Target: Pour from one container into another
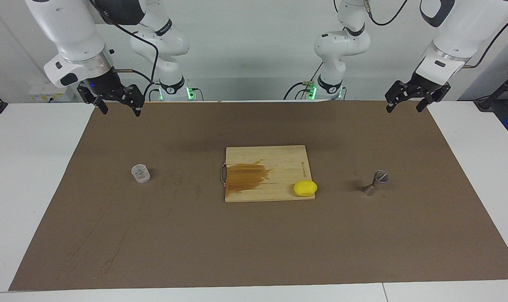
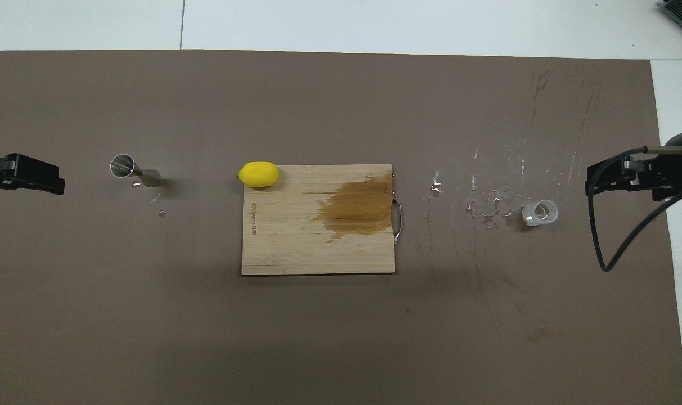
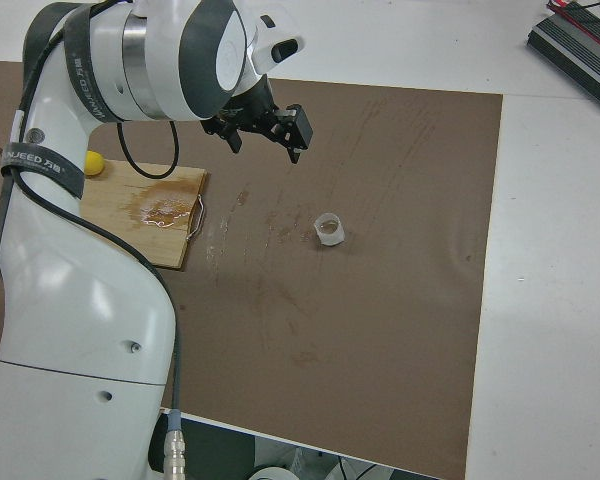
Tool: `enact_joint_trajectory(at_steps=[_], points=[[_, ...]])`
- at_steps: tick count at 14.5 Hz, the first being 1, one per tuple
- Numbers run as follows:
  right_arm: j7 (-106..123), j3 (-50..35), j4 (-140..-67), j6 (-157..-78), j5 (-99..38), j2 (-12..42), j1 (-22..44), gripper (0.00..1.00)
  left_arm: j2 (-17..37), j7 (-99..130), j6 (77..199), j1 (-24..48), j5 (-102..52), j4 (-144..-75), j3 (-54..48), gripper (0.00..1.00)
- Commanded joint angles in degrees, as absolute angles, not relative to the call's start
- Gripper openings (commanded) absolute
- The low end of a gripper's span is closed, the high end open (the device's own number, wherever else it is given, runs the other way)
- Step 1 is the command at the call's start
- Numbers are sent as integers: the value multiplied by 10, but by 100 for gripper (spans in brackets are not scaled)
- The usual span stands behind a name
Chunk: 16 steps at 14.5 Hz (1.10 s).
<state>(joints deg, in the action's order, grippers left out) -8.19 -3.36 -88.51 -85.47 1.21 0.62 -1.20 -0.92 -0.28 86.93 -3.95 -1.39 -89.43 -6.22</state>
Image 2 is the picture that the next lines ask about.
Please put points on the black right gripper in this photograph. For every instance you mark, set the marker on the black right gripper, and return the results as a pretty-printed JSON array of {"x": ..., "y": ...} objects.
[{"x": 676, "y": 174}]

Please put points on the clear plastic cup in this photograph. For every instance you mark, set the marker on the clear plastic cup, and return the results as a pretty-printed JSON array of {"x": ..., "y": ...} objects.
[{"x": 548, "y": 214}]

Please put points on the steel jigger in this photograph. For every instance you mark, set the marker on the steel jigger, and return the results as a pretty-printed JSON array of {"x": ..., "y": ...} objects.
[{"x": 122, "y": 165}]

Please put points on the brown table mat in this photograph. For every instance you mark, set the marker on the brown table mat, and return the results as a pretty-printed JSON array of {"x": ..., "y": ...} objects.
[{"x": 149, "y": 309}]

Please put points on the yellow lemon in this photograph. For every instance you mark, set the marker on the yellow lemon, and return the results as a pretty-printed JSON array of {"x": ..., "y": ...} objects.
[{"x": 258, "y": 174}]

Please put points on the wooden cutting board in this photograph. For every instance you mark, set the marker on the wooden cutting board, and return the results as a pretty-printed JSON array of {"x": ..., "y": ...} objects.
[{"x": 285, "y": 236}]

